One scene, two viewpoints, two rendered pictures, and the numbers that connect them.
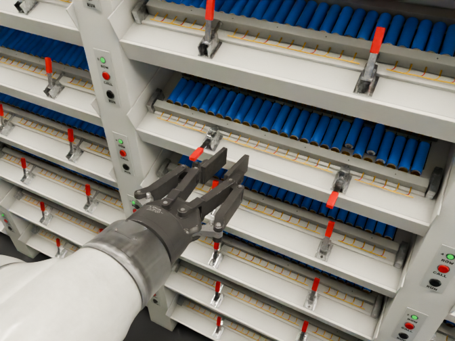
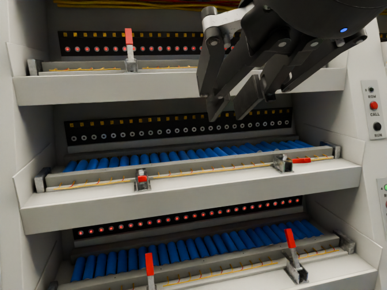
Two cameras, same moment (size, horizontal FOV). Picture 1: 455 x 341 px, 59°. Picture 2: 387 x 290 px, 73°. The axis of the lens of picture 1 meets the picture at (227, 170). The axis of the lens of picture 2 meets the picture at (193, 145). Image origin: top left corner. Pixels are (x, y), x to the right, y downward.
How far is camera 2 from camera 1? 0.60 m
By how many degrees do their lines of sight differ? 58
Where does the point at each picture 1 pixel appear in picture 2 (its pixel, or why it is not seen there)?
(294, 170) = (241, 175)
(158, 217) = not seen: outside the picture
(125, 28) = (19, 71)
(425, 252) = (372, 197)
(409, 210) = (338, 164)
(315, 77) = not seen: hidden behind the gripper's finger
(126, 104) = (8, 169)
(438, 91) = not seen: hidden behind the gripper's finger
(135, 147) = (13, 248)
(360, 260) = (326, 264)
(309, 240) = (274, 275)
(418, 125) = (314, 81)
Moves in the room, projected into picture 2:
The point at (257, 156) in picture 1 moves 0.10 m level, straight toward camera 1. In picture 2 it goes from (198, 179) to (237, 178)
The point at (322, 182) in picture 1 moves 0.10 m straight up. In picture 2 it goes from (269, 173) to (262, 121)
